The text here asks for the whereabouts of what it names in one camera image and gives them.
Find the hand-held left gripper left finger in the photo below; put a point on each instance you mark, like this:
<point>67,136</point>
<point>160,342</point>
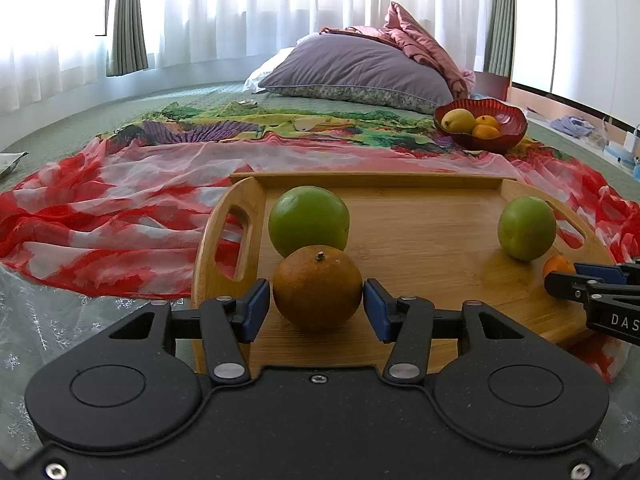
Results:
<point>257,306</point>

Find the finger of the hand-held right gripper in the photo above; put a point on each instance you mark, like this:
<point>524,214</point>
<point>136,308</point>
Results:
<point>570,286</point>
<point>600,272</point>

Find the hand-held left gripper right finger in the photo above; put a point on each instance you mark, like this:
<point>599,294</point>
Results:
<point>377,310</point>

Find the small orange tangerine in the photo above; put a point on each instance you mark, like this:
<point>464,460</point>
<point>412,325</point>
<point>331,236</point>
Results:
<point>557,264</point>

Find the brown orange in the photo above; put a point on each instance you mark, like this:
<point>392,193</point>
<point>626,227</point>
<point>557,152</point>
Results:
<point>317,290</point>

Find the wooden tray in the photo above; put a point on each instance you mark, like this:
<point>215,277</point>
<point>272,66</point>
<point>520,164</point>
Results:
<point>425,240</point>

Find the small green round fruit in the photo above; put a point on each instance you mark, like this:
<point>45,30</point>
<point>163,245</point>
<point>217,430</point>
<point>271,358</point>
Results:
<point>526,227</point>

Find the large green round fruit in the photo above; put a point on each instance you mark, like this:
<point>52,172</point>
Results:
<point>307,220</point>

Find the pale blue box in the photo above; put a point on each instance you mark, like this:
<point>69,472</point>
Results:
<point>619,154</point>

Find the white charger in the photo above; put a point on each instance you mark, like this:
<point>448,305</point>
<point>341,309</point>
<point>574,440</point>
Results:
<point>632,141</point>

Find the light blue cloth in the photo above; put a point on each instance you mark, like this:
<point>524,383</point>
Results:
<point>572,126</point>

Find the red bowl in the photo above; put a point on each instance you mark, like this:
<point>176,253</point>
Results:
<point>510,121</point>

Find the small orange kumquat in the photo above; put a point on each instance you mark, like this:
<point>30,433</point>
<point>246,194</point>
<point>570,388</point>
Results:
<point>487,121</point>
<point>485,132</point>

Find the colourful printed cloth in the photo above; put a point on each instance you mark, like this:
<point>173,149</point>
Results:
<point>300,127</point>

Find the red and white scarf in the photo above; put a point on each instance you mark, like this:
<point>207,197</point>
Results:
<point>100,210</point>

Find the yellow lemon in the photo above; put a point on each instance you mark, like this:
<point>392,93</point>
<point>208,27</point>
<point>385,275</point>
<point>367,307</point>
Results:
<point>458,121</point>

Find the sheer snowflake lace cloth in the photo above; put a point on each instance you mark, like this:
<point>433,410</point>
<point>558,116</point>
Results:
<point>50,320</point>

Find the white pillow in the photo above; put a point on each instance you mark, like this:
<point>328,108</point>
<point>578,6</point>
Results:
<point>270,67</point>

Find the purple pillow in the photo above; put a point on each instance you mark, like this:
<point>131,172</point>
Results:
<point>350,65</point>

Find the green curtain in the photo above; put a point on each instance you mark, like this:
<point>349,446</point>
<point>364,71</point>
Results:
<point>500,20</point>
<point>127,15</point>

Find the pink blanket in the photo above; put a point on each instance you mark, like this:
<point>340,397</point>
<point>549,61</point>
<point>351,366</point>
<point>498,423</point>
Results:
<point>420,40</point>

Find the pale flat packet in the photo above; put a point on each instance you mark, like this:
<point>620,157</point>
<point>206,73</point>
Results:
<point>11,164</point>

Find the white sheer curtain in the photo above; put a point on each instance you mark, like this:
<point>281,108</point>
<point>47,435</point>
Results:
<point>225,10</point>

